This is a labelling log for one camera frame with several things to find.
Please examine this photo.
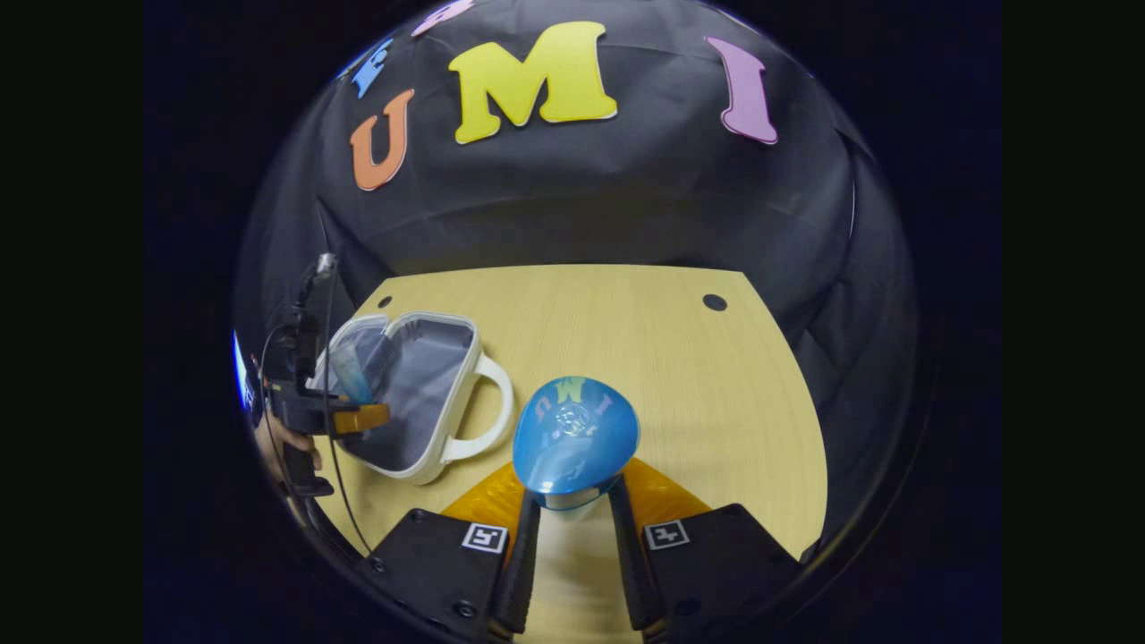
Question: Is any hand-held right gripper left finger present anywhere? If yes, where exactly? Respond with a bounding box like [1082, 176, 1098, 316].
[362, 461, 543, 640]

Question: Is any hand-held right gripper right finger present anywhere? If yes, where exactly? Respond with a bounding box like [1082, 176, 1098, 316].
[608, 458, 802, 640]

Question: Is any pale blue slim tube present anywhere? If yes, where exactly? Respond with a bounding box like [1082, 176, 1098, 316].
[329, 343, 378, 405]

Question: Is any white suitcase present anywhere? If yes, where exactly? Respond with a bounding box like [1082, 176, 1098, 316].
[307, 310, 516, 487]

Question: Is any blue capped clear bottle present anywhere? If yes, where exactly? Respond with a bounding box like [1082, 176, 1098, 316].
[512, 376, 642, 512]

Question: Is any black backdrop cloth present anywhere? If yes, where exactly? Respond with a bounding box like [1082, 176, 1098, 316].
[234, 0, 918, 555]

